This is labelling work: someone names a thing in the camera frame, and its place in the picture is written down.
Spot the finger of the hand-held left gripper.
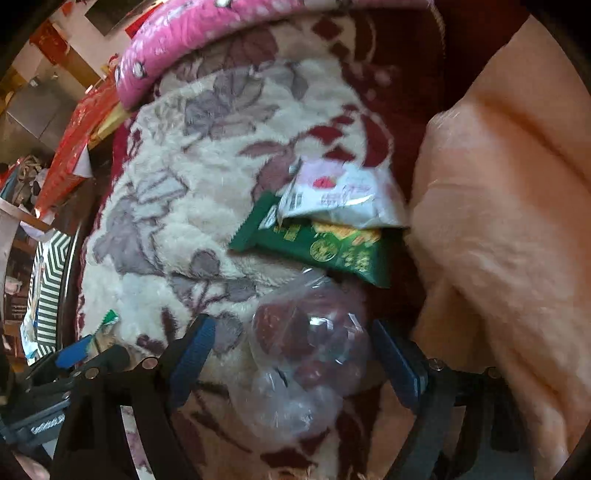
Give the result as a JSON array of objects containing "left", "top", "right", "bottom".
[
  {"left": 28, "top": 336, "right": 95, "bottom": 393},
  {"left": 95, "top": 344, "right": 131, "bottom": 372}
]

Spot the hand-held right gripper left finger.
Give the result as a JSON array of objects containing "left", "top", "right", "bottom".
[{"left": 50, "top": 313, "right": 218, "bottom": 480}]

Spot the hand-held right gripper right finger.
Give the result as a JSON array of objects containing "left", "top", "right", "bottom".
[{"left": 369, "top": 318, "right": 536, "bottom": 480}]

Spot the green white snack packet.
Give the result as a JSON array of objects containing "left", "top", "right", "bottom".
[{"left": 93, "top": 310, "right": 121, "bottom": 343}]

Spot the white tray with striped rim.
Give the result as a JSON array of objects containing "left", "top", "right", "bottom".
[{"left": 25, "top": 231, "right": 73, "bottom": 358}]

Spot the clear bag of red dates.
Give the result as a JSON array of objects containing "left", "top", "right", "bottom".
[{"left": 242, "top": 272, "right": 375, "bottom": 446}]

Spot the green bar snack packet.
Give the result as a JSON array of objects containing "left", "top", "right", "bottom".
[{"left": 229, "top": 193, "right": 402, "bottom": 289}]

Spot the floral plush blanket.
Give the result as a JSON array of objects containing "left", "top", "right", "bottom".
[{"left": 76, "top": 14, "right": 444, "bottom": 480}]

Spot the white paper sheet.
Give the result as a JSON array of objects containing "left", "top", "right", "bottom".
[{"left": 69, "top": 151, "right": 94, "bottom": 179}]

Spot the peach cloth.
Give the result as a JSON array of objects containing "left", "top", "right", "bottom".
[{"left": 409, "top": 9, "right": 591, "bottom": 476}]

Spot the red embroidered cloth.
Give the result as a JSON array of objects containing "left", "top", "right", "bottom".
[{"left": 34, "top": 83, "right": 123, "bottom": 213}]

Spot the pink patterned pillow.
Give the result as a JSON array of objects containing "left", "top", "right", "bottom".
[{"left": 115, "top": 0, "right": 432, "bottom": 109}]

